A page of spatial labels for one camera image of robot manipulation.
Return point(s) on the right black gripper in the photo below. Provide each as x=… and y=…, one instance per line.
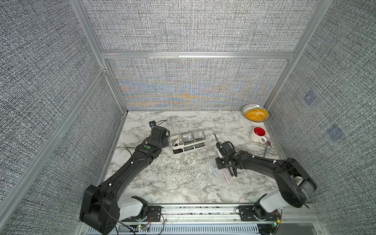
x=218, y=164

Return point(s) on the white toothbrush holder caddy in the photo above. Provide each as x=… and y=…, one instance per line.
x=184, y=149

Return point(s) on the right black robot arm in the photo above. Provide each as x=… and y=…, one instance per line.
x=295, y=185

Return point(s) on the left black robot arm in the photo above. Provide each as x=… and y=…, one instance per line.
x=99, y=208

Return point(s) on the clear cup right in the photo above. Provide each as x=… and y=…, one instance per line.
x=199, y=136

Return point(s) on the clear cup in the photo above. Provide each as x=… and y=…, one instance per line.
x=199, y=136
x=188, y=139

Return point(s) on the white mug red inside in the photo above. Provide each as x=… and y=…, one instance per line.
x=258, y=135

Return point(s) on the clear cup left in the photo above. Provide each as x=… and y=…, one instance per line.
x=188, y=139

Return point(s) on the patterned bowl with yellow food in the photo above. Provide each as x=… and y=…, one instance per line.
x=255, y=113

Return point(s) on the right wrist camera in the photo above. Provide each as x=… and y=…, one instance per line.
x=221, y=151

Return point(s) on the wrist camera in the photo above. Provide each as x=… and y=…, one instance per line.
x=221, y=151
x=152, y=124

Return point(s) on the blue handled spoon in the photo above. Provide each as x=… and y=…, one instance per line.
x=267, y=145

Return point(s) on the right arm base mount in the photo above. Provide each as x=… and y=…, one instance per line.
x=252, y=213

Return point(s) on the aluminium front rail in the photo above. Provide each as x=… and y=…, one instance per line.
x=223, y=213

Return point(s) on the white slotted cable duct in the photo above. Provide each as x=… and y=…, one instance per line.
x=191, y=229

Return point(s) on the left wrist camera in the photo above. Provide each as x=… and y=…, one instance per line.
x=152, y=124

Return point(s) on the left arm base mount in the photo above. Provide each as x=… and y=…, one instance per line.
x=151, y=213

